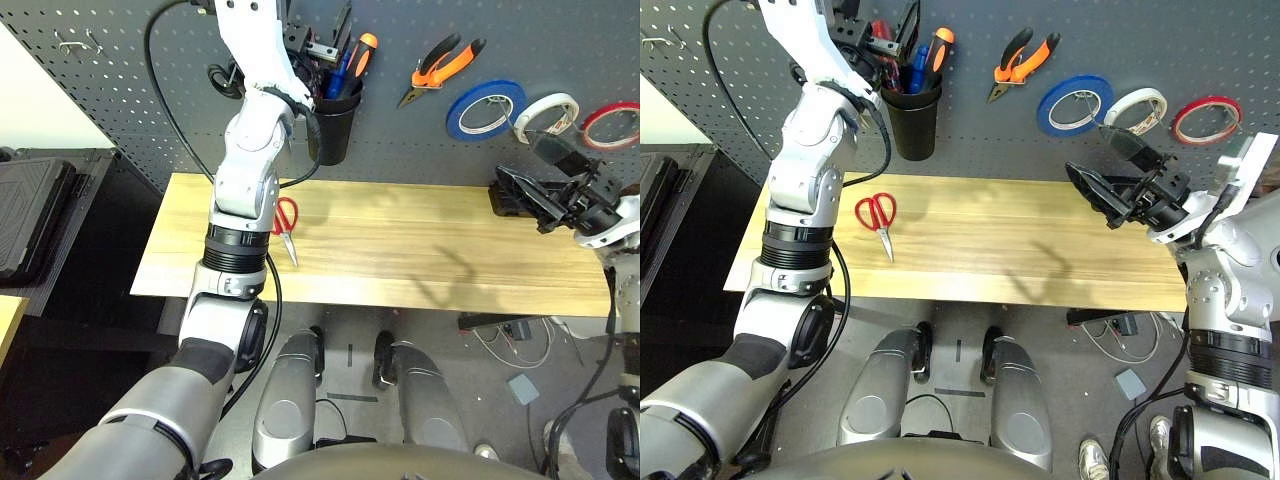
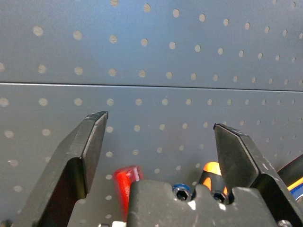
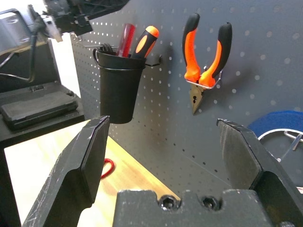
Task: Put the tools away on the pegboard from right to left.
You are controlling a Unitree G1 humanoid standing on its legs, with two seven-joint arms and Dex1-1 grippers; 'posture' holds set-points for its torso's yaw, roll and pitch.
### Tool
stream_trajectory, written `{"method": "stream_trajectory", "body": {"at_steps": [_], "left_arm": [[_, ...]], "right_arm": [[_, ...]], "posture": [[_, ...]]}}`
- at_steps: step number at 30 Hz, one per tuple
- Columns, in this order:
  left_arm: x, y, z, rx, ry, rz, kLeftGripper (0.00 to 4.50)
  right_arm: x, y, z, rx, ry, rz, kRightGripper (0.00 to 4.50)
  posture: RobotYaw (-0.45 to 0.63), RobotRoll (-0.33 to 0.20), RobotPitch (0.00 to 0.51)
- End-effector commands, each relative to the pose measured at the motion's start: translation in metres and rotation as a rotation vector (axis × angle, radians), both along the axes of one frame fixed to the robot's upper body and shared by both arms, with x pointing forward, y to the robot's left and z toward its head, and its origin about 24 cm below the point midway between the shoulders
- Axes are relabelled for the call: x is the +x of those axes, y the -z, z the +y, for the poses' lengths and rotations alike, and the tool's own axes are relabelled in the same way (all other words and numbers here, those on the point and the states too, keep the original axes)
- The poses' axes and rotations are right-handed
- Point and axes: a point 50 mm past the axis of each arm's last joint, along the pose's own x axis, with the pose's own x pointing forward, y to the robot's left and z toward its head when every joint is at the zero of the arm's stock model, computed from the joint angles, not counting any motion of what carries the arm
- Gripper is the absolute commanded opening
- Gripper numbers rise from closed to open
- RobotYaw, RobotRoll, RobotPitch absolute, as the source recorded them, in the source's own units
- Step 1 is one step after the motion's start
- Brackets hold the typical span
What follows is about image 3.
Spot silver wire pliers holder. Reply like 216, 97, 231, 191
185, 66, 224, 90

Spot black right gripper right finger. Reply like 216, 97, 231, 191
216, 118, 303, 227

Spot orange and black pliers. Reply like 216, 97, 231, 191
181, 13, 233, 116

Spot grey metal pegboard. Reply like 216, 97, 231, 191
71, 0, 303, 199

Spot black plastic tool cup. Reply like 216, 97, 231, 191
92, 48, 147, 125

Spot red-handled scissors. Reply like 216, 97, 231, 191
100, 158, 116, 180

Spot blue tape roll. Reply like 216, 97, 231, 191
246, 110, 303, 166

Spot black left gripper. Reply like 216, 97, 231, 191
42, 0, 130, 34

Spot black-handled scissors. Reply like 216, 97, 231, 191
101, 42, 117, 52

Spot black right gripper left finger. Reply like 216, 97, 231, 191
21, 115, 111, 227

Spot orange and black screwdriver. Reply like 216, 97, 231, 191
131, 25, 160, 59

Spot black wire cup hook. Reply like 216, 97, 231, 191
144, 54, 163, 67

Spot black latched equipment case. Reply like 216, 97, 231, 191
0, 91, 79, 130

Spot black flight case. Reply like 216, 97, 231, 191
0, 40, 86, 227

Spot red-handled screwdriver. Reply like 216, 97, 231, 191
115, 23, 136, 58

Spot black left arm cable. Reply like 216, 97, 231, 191
0, 10, 45, 83

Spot silver tape peg hook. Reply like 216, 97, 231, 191
276, 131, 303, 164

